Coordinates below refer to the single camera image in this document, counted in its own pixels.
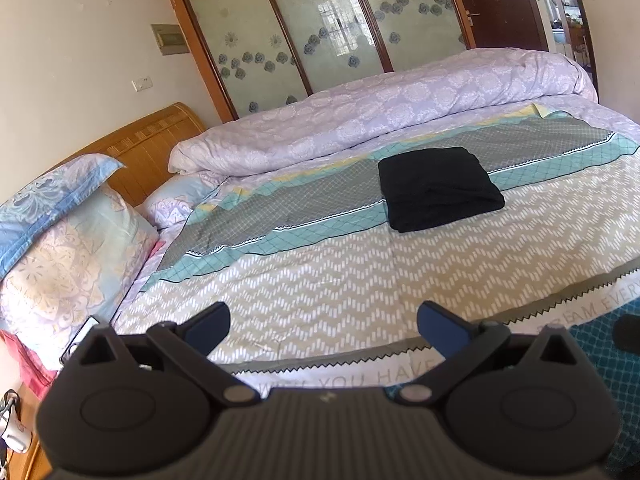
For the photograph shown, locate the blue floral pillow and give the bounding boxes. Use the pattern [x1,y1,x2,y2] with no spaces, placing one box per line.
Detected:
[1,154,125,278]

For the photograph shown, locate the small lilac pillow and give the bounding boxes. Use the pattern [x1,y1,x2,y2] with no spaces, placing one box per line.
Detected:
[136,171,224,231]

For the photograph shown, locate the black pants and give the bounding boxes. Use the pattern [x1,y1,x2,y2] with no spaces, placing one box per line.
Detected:
[378,148,506,233]

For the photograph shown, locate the wooden headboard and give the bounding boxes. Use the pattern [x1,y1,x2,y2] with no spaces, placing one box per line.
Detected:
[58,102,205,206]

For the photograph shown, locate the white wall socket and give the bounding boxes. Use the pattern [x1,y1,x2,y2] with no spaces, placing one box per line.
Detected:
[131,76,153,92]

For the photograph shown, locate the lilac rolled duvet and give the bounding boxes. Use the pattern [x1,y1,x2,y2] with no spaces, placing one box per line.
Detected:
[168,48,598,178]

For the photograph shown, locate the wall electrical panel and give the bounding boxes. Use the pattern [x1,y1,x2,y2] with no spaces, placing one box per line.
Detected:
[151,24,190,55]

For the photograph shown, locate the smartphone on bed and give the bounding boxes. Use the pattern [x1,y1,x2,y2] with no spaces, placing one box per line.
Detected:
[60,315,101,365]

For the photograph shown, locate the patterned bed cover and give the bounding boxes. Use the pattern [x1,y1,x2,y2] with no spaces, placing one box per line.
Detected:
[106,94,640,476]

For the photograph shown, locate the sliding glass wardrobe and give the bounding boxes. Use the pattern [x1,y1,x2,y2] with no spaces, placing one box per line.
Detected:
[170,0,475,122]

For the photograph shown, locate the dark brown door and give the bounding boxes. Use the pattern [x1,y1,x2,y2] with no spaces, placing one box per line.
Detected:
[444,0,599,101]

